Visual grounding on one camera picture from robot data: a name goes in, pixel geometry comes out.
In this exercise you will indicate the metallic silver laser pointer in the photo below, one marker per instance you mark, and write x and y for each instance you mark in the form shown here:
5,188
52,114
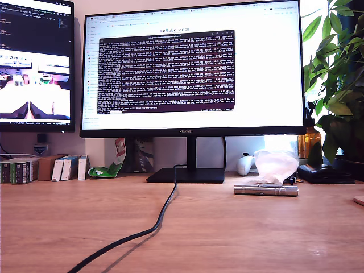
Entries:
264,191

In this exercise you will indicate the dark patterned box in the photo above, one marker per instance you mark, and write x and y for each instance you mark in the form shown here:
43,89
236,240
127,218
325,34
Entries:
142,156

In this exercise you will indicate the white game controller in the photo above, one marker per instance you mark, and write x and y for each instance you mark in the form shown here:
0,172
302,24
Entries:
244,166

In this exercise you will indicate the green red snack bag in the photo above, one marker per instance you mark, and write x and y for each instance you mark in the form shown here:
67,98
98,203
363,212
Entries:
105,171

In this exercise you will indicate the crumpled white plastic bag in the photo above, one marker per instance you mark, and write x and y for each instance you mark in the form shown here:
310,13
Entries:
276,166

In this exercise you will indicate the large black Huawei monitor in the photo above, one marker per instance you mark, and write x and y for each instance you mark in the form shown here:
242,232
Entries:
256,71

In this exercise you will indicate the small white blue box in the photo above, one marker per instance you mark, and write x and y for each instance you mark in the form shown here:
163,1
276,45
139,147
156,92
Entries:
57,170
66,169
82,167

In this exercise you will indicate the amber glass bottle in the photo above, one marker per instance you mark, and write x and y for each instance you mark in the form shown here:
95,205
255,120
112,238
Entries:
305,142

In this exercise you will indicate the small black cube adapter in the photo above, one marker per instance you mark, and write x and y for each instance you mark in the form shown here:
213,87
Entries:
42,138

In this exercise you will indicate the brown cardboard box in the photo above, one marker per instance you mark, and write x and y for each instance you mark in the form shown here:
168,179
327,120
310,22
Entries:
45,167

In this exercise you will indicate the blue white shield badge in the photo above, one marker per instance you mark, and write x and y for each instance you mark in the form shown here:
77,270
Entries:
40,149

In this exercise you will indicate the black leather wallet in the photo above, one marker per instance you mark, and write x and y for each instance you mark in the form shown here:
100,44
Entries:
321,175

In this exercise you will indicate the green leafy houseplant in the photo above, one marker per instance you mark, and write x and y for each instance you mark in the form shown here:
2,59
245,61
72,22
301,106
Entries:
341,96

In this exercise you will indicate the bright green printed box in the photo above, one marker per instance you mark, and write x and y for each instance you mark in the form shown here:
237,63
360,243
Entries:
17,172

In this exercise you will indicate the black plant pot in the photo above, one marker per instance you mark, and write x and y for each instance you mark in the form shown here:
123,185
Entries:
352,167

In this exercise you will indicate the black monitor with dark screen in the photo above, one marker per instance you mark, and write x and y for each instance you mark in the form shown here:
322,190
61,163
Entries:
34,37

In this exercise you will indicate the dark green printed box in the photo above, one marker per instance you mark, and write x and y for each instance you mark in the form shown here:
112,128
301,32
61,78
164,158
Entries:
5,172

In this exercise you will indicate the round wooden coaster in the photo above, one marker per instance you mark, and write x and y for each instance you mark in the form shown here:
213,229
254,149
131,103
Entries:
359,200

